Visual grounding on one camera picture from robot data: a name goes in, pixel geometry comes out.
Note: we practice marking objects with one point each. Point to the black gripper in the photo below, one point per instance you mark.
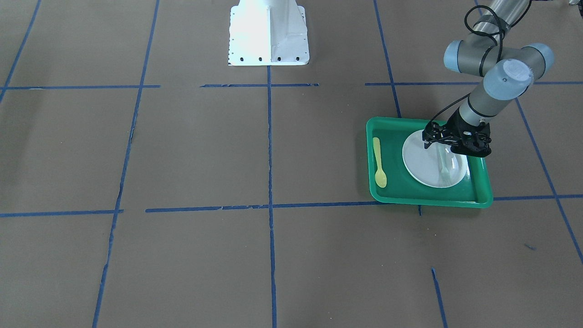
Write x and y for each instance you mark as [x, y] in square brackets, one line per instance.
[456, 125]

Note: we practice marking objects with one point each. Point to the translucent white plastic fork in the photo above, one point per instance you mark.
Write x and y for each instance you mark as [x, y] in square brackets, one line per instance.
[444, 166]

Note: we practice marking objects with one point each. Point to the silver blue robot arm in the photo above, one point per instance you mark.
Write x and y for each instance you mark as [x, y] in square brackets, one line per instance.
[506, 74]

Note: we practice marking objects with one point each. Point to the white round plate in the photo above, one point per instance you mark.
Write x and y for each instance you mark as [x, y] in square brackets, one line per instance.
[424, 164]

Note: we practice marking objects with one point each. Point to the yellow plastic spoon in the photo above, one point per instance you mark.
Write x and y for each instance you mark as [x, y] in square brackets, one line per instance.
[379, 176]

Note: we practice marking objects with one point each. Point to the green plastic tray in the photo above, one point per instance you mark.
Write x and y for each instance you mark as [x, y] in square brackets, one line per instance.
[473, 190]

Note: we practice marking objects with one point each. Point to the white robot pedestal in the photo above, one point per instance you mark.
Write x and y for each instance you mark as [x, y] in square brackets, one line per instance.
[268, 32]

